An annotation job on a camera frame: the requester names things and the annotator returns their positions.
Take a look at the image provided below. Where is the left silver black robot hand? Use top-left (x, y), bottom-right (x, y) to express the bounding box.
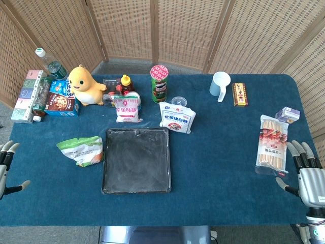
top-left (0, 140), bottom-right (31, 201)

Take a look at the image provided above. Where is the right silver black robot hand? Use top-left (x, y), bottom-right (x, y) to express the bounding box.
top-left (275, 140), bottom-right (325, 208)

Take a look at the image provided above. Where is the green white starch bag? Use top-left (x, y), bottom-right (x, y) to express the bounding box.
top-left (56, 135), bottom-right (104, 168)

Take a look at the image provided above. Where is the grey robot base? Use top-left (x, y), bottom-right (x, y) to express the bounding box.
top-left (98, 225), bottom-right (212, 244)

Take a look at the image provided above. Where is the blue snack box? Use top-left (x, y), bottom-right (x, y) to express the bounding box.
top-left (49, 80), bottom-right (76, 99)

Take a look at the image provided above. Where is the pink white seasoning bag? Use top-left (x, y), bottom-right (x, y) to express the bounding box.
top-left (111, 94), bottom-right (143, 124)

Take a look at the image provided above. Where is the white castor sugar bag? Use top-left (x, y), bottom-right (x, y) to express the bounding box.
top-left (159, 101), bottom-right (197, 135)

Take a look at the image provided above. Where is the bamboo skewers pack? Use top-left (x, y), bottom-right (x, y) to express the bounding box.
top-left (255, 114), bottom-right (290, 178)

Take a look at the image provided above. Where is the purple white small box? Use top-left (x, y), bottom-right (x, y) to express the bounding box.
top-left (275, 106), bottom-right (301, 125)

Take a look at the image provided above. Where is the pastel tissue pack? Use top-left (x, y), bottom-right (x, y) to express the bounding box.
top-left (10, 69), bottom-right (48, 124)

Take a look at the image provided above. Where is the dark tea bottle white cap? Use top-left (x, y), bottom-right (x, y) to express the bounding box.
top-left (31, 75), bottom-right (53, 122)

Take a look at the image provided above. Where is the blue cookie box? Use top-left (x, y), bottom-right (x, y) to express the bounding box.
top-left (44, 91), bottom-right (81, 117)

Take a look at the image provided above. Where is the blue tablecloth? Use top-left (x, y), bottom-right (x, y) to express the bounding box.
top-left (0, 73), bottom-right (318, 227)

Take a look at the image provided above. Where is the yellow red small box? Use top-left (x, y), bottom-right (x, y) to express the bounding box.
top-left (231, 82), bottom-right (249, 107)

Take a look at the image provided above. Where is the clear water bottle white cap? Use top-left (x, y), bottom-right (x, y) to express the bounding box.
top-left (35, 47), bottom-right (69, 81)

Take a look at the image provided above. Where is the yellow plush dinosaur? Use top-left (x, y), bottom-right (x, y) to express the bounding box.
top-left (68, 64), bottom-right (107, 107)

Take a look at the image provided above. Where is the black square baking tray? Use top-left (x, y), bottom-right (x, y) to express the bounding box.
top-left (101, 127), bottom-right (172, 195)

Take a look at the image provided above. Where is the black box with red items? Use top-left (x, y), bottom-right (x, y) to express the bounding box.
top-left (102, 78), bottom-right (122, 107)

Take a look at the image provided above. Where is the light blue measuring cup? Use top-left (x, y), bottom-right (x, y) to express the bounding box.
top-left (209, 71), bottom-right (232, 103)

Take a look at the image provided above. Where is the honey bottle with yellow cap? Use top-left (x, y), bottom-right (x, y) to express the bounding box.
top-left (120, 74), bottom-right (135, 95)

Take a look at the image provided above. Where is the white round jar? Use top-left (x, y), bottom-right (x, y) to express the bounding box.
top-left (126, 90), bottom-right (142, 102)

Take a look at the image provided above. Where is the clear round plastic container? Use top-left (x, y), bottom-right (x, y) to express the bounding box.
top-left (171, 96), bottom-right (188, 107)

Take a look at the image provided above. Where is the green Pringles can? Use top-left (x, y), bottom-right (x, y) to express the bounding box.
top-left (150, 65), bottom-right (170, 104)

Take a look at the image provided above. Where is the wicker folding screen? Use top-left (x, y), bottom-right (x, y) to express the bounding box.
top-left (0, 0), bottom-right (325, 168)

